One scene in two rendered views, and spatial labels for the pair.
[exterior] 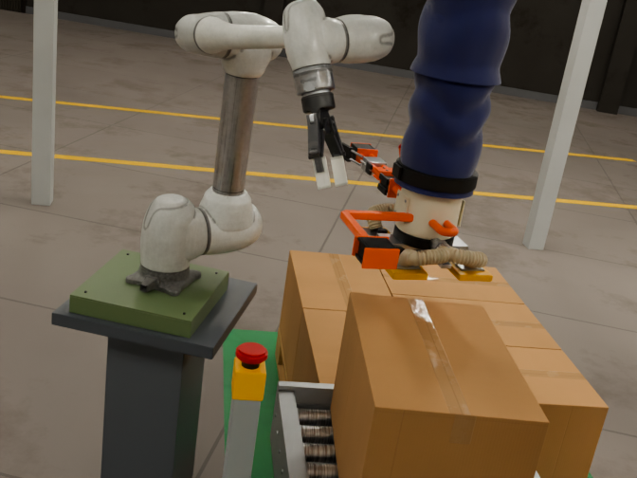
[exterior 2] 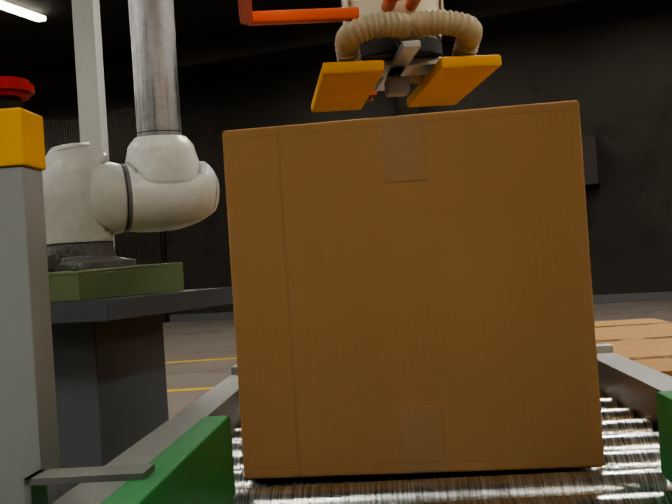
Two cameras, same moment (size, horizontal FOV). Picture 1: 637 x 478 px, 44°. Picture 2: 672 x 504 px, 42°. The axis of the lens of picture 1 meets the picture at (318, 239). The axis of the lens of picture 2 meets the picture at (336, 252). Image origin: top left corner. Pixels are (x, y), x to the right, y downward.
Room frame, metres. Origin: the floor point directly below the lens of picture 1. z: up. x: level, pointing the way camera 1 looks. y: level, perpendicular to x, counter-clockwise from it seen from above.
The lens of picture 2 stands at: (0.58, -0.53, 0.79)
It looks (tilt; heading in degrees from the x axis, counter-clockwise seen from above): 1 degrees up; 13
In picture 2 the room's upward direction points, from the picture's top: 4 degrees counter-clockwise
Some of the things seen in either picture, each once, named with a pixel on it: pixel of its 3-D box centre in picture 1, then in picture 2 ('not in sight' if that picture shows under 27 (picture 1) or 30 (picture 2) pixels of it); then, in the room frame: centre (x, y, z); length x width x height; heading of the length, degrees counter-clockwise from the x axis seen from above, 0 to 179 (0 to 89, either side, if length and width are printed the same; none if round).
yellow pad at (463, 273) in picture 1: (451, 248); (448, 75); (2.14, -0.38, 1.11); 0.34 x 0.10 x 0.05; 18
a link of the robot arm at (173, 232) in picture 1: (171, 229); (78, 193); (2.30, 0.46, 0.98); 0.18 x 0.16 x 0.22; 127
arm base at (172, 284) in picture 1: (161, 273); (71, 257); (2.28, 0.47, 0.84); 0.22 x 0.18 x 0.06; 165
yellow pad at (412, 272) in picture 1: (390, 247); (343, 80); (2.08, -0.20, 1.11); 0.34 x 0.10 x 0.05; 18
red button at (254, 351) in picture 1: (251, 357); (5, 97); (1.52, 0.11, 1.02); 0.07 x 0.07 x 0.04
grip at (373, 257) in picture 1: (375, 252); not in sight; (1.75, -0.14, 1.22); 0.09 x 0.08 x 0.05; 108
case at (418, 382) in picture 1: (423, 414); (416, 285); (1.83, -0.34, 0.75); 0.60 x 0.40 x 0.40; 6
